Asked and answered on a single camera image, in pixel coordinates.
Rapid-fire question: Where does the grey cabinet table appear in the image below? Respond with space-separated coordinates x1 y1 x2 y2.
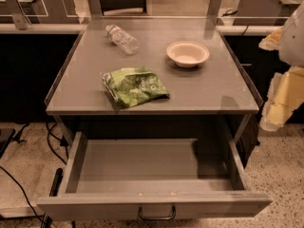
44 16 264 144

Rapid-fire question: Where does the clear plastic water bottle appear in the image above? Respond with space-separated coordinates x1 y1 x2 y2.
105 25 139 55

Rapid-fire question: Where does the grey open top drawer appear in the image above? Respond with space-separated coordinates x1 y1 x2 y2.
37 133 272 220

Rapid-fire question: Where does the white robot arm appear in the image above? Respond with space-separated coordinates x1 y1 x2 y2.
258 2 304 131

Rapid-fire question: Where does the white paper bowl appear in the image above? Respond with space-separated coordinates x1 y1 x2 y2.
166 41 210 68

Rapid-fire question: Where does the green jalapeno chip bag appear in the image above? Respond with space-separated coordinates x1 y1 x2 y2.
101 66 170 108

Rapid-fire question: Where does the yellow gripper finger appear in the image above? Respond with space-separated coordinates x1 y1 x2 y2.
259 66 304 131
258 28 282 51

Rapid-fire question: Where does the black floor cable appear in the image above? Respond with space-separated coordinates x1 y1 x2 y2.
0 165 47 225

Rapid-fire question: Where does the black drawer handle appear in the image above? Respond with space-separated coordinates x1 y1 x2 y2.
138 206 177 221

